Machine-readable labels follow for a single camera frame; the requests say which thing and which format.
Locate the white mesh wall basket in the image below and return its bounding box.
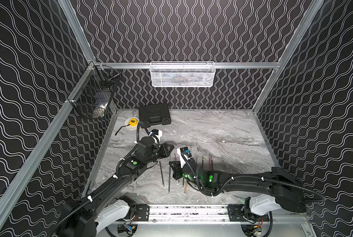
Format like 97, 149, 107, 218
149, 61, 216, 87

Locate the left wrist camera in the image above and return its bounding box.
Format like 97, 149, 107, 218
151, 129, 163, 138

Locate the dark grey pencil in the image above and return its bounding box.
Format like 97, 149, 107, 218
159, 162, 165, 188

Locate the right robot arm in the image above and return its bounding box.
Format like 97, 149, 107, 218
169, 160, 327, 220

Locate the red pencil pair right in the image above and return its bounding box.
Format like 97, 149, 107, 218
209, 156, 214, 171

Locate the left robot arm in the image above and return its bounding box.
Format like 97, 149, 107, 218
48, 121, 174, 237

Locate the black plastic tool case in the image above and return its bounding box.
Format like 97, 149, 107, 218
138, 103, 171, 128

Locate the dark pencil yellow cap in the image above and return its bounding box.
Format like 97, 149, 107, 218
201, 155, 205, 168

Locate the black wire wall basket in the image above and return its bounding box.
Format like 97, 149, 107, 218
68, 62, 123, 120

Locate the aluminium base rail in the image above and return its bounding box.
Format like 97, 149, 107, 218
66, 203, 316, 237

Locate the yellow tape measure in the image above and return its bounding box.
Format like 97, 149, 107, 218
115, 117, 139, 136

